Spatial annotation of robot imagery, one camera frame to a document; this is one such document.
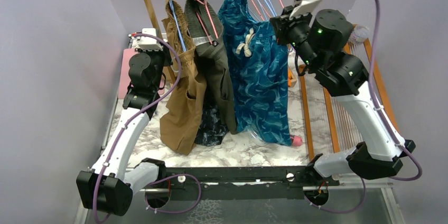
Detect blue patterned shorts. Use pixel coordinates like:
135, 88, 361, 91
218, 0, 292, 146

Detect wooden drying rack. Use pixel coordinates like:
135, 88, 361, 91
287, 24, 400, 162

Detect pink capped pencil tube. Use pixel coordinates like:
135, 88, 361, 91
290, 135, 303, 147

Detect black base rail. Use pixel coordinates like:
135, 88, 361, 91
143, 166, 324, 201

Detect dark patterned shorts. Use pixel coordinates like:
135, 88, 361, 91
194, 101, 229, 146

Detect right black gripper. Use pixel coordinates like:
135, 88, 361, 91
272, 3, 322, 70

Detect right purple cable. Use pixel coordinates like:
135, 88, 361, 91
307, 0, 424, 182

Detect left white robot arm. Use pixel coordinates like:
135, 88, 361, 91
76, 51, 167, 216

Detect dark green shorts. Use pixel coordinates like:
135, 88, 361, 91
184, 0, 238, 134

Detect tan brown shorts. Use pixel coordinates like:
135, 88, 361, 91
160, 0, 207, 155

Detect pink clipboard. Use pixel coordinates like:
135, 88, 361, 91
118, 48, 136, 99

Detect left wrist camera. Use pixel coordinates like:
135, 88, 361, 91
129, 27, 164, 51

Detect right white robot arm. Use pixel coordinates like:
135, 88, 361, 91
270, 6, 416, 185

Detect purple cable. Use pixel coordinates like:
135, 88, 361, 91
307, 0, 424, 182
91, 33, 183, 224

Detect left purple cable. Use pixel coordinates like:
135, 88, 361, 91
91, 33, 183, 224

